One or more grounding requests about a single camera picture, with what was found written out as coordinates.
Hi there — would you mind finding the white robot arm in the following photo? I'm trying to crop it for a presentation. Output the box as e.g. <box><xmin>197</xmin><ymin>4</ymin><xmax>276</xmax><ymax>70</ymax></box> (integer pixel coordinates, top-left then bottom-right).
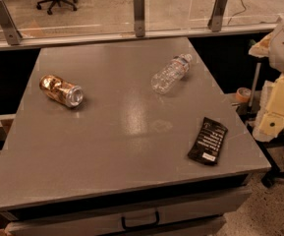
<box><xmin>249</xmin><ymin>17</ymin><xmax>284</xmax><ymax>142</ymax></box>

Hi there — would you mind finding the black rxbar chocolate wrapper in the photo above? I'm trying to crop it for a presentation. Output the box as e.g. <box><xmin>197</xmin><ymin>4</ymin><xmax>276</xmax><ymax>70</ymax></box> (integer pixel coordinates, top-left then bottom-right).
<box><xmin>188</xmin><ymin>117</ymin><xmax>228</xmax><ymax>165</ymax></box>

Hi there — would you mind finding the clear plastic water bottle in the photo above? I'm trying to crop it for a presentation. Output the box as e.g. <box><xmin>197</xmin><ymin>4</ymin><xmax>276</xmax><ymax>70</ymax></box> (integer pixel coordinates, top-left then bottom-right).
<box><xmin>151</xmin><ymin>54</ymin><xmax>193</xmax><ymax>94</ymax></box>

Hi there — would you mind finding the gold aluminium soda can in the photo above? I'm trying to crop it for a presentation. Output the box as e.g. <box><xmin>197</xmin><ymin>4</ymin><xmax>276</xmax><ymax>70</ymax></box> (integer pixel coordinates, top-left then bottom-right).
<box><xmin>39</xmin><ymin>75</ymin><xmax>84</xmax><ymax>108</ymax></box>

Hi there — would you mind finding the orange tape roll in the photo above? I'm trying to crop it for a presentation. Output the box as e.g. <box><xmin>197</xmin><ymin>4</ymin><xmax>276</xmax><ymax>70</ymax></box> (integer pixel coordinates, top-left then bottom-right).
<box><xmin>236</xmin><ymin>88</ymin><xmax>251</xmax><ymax>103</ymax></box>

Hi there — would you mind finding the grey table drawer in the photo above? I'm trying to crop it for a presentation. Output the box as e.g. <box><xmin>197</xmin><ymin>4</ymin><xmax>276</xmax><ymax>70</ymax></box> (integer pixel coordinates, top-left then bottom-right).
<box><xmin>5</xmin><ymin>186</ymin><xmax>251</xmax><ymax>236</ymax></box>

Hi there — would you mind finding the black robot stand base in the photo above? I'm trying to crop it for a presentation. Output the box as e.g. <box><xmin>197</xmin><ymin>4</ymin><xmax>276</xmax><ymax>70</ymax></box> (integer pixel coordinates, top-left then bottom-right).
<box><xmin>256</xmin><ymin>134</ymin><xmax>284</xmax><ymax>188</ymax></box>

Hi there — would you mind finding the glass barrier panel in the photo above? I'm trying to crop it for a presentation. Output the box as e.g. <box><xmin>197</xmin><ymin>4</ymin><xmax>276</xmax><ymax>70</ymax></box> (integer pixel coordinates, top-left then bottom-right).
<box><xmin>3</xmin><ymin>0</ymin><xmax>284</xmax><ymax>45</ymax></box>

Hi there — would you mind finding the black drawer handle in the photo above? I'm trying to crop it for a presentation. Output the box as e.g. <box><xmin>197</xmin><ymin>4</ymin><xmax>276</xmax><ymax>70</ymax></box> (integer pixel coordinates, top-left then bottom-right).
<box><xmin>120</xmin><ymin>210</ymin><xmax>161</xmax><ymax>231</ymax></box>

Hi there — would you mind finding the middle metal glass bracket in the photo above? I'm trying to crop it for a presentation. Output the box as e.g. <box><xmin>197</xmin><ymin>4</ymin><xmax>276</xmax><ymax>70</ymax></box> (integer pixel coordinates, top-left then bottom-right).
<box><xmin>134</xmin><ymin>0</ymin><xmax>145</xmax><ymax>37</ymax></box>

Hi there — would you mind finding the metal glass bracket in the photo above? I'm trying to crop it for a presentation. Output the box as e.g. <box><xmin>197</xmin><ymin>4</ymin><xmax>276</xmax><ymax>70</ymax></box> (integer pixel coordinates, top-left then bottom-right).
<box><xmin>0</xmin><ymin>0</ymin><xmax>23</xmax><ymax>45</ymax></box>
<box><xmin>134</xmin><ymin>0</ymin><xmax>145</xmax><ymax>37</ymax></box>
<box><xmin>207</xmin><ymin>0</ymin><xmax>228</xmax><ymax>32</ymax></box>

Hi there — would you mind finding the right metal glass bracket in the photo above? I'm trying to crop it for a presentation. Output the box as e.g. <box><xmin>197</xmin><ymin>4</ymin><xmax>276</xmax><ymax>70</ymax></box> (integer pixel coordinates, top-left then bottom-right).
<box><xmin>207</xmin><ymin>0</ymin><xmax>228</xmax><ymax>32</ymax></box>

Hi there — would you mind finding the left metal glass bracket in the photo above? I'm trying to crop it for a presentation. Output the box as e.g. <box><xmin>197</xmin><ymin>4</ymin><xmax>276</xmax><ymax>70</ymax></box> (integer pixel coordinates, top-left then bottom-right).
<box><xmin>0</xmin><ymin>0</ymin><xmax>23</xmax><ymax>45</ymax></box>

